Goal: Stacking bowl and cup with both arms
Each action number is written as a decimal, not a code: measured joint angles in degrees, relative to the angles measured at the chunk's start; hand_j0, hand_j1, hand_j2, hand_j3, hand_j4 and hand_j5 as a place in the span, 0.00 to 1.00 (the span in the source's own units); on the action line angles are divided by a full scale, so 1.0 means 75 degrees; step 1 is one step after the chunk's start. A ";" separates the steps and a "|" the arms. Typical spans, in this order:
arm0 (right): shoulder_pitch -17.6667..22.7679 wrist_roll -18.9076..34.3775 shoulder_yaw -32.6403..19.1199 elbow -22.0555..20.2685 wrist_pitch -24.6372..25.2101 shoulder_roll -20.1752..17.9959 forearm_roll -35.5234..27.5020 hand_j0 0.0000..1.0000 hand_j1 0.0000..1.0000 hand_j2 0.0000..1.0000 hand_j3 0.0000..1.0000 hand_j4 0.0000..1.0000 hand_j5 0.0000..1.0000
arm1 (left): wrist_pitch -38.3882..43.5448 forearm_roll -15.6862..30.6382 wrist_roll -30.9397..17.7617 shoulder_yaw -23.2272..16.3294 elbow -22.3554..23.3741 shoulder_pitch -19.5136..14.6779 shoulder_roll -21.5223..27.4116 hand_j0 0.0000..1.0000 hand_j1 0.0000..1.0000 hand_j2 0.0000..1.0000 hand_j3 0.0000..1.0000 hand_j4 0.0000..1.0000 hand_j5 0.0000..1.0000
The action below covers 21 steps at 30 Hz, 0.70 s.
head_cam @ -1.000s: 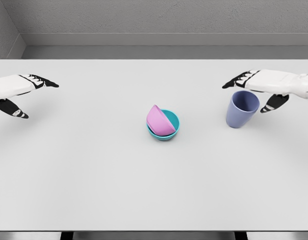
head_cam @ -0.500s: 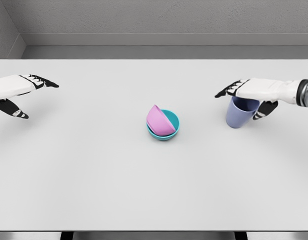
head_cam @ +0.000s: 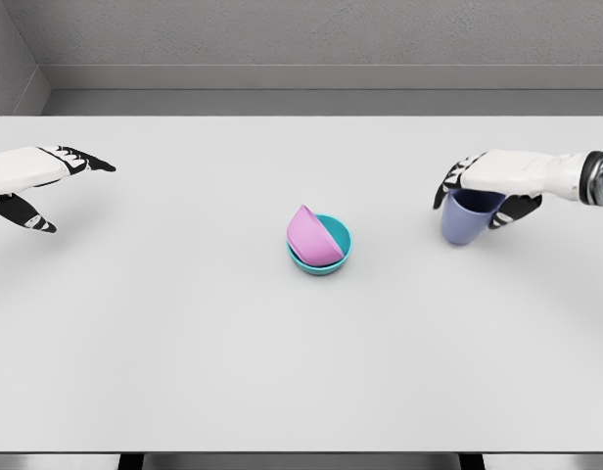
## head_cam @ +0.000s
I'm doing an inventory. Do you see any lavender blue cup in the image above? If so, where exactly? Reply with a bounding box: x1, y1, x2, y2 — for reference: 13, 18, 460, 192
441, 188, 507, 248

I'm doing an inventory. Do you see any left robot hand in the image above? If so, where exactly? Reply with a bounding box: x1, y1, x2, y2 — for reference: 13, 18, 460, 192
0, 145, 117, 234

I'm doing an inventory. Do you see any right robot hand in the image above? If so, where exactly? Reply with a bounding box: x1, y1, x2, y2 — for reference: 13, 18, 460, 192
432, 149, 552, 231

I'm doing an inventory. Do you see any teal bowl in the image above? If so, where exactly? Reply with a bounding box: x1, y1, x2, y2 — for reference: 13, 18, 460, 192
286, 213, 353, 279

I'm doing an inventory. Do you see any pink bowl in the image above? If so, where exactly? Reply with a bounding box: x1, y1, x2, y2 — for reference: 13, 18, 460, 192
286, 204, 346, 268

